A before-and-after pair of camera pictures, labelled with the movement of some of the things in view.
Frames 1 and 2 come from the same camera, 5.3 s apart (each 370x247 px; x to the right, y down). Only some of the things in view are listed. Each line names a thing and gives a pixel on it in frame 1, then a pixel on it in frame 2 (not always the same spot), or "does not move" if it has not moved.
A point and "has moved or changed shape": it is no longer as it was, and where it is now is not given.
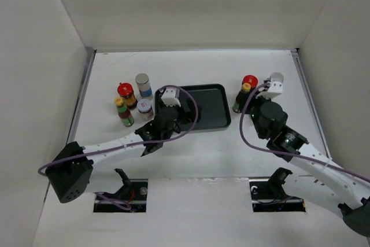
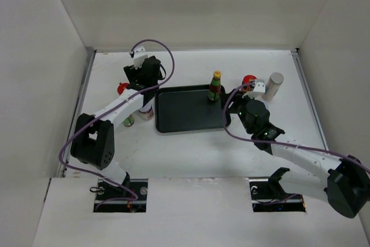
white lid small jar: (145, 109) does not move
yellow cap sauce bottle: (241, 98) has moved or changed shape
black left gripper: (191, 115) -> (132, 73)
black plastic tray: (213, 103) does not move
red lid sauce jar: (251, 79) does not move
